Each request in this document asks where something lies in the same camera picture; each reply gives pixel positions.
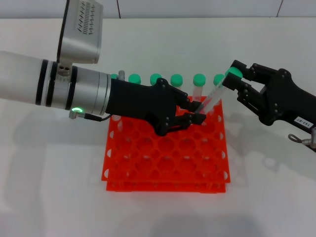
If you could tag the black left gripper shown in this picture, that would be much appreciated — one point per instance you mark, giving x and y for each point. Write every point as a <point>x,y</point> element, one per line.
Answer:
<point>138,101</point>

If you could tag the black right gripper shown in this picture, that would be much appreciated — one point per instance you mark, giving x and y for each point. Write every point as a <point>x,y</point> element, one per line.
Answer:
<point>284,103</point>

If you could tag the orange plastic test tube rack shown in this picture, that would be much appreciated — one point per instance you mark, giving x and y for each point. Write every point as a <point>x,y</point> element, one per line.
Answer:
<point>168,160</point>

